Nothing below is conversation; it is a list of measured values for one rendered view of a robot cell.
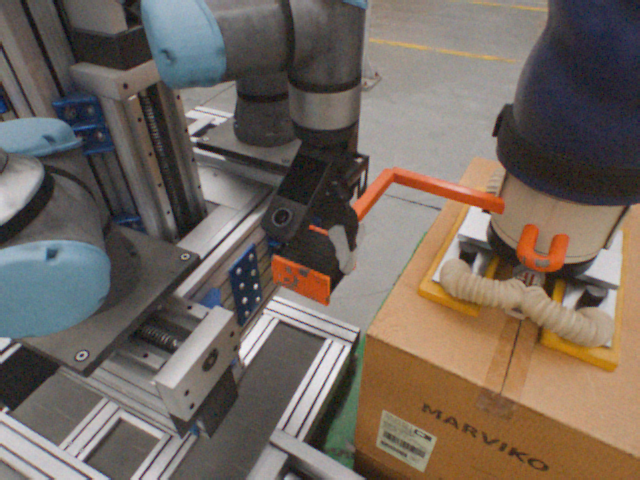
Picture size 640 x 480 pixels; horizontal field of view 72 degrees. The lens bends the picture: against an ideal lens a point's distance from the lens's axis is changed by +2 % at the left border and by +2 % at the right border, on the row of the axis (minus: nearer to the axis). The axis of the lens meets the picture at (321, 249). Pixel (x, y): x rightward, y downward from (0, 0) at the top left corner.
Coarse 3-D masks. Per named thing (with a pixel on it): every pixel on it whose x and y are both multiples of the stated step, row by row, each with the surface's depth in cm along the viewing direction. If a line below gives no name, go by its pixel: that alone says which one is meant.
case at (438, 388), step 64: (384, 320) 68; (448, 320) 68; (512, 320) 68; (384, 384) 73; (448, 384) 64; (512, 384) 60; (576, 384) 60; (384, 448) 87; (448, 448) 74; (512, 448) 65; (576, 448) 58
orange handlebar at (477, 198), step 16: (384, 176) 73; (400, 176) 74; (416, 176) 73; (368, 192) 70; (432, 192) 72; (448, 192) 71; (464, 192) 70; (480, 192) 70; (368, 208) 68; (496, 208) 68; (528, 224) 64; (528, 240) 61; (560, 240) 61; (528, 256) 59; (544, 256) 59; (560, 256) 59
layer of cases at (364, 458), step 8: (360, 456) 95; (368, 456) 93; (360, 464) 97; (368, 464) 95; (376, 464) 93; (384, 464) 91; (360, 472) 100; (368, 472) 98; (376, 472) 96; (384, 472) 94; (392, 472) 92; (400, 472) 90
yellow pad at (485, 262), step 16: (464, 208) 86; (480, 208) 86; (448, 240) 79; (464, 240) 79; (448, 256) 76; (464, 256) 73; (480, 256) 76; (496, 256) 76; (432, 272) 73; (480, 272) 73; (432, 288) 71; (448, 304) 70; (464, 304) 68; (480, 304) 68
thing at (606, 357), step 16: (624, 240) 79; (624, 256) 76; (624, 272) 73; (560, 288) 71; (576, 288) 70; (592, 288) 67; (624, 288) 71; (576, 304) 68; (592, 304) 66; (608, 304) 68; (544, 336) 64; (560, 336) 64; (576, 352) 62; (592, 352) 62; (608, 352) 62; (608, 368) 61
